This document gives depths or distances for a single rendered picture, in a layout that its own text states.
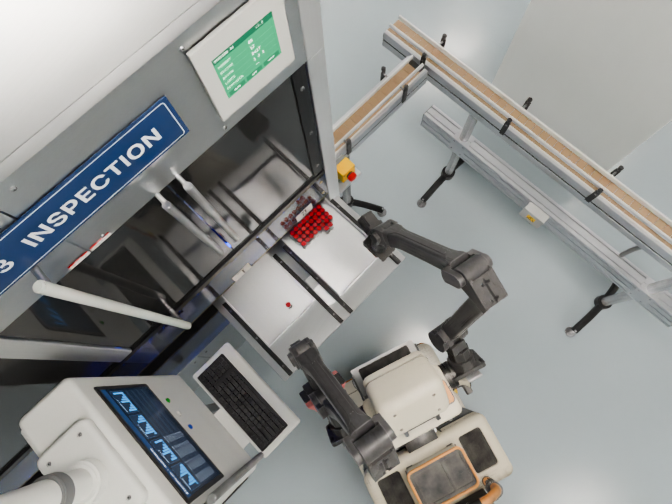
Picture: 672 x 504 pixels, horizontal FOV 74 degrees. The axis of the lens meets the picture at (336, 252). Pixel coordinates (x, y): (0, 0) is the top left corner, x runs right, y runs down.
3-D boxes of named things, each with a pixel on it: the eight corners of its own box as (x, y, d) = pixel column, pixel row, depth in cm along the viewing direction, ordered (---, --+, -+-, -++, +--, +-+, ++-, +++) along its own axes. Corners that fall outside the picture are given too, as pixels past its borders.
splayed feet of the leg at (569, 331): (560, 330, 262) (572, 328, 248) (613, 270, 269) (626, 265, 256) (572, 340, 260) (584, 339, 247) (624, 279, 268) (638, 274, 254)
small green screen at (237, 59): (220, 119, 97) (184, 52, 77) (292, 56, 100) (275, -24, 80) (224, 122, 97) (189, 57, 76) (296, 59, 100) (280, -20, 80)
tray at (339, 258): (282, 242, 191) (281, 239, 188) (325, 200, 195) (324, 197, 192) (340, 296, 184) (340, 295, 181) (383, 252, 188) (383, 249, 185)
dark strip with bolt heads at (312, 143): (318, 198, 183) (290, 73, 106) (326, 191, 184) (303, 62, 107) (320, 200, 183) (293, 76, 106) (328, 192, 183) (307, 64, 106)
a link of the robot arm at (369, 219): (378, 241, 140) (399, 227, 143) (357, 212, 143) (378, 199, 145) (370, 253, 152) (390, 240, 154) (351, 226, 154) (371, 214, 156)
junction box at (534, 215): (518, 213, 234) (524, 207, 225) (524, 207, 235) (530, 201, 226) (536, 229, 231) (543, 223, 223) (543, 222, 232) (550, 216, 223)
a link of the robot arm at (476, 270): (489, 313, 104) (520, 290, 107) (451, 268, 109) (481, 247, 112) (441, 355, 145) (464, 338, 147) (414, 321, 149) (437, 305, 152)
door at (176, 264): (130, 347, 150) (-9, 333, 93) (233, 250, 157) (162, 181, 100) (131, 348, 150) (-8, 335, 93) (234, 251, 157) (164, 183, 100)
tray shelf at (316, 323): (207, 297, 189) (205, 296, 187) (324, 185, 199) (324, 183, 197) (285, 381, 179) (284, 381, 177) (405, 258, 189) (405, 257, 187)
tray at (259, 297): (214, 288, 188) (211, 286, 184) (259, 245, 191) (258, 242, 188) (269, 346, 180) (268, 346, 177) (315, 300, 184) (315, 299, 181)
